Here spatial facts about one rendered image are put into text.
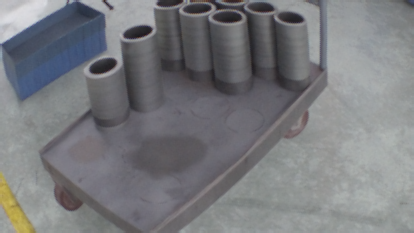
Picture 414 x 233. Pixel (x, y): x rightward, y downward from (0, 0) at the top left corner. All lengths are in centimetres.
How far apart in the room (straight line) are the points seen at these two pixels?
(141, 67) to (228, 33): 29
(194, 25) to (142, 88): 26
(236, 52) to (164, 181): 48
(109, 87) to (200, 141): 32
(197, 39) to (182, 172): 47
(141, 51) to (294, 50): 50
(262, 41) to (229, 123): 31
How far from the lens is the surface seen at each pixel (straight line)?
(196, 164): 167
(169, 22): 195
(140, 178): 165
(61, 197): 186
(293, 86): 192
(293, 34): 180
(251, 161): 173
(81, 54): 274
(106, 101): 176
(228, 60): 184
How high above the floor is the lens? 137
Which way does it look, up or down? 37 degrees down
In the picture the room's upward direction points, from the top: 7 degrees counter-clockwise
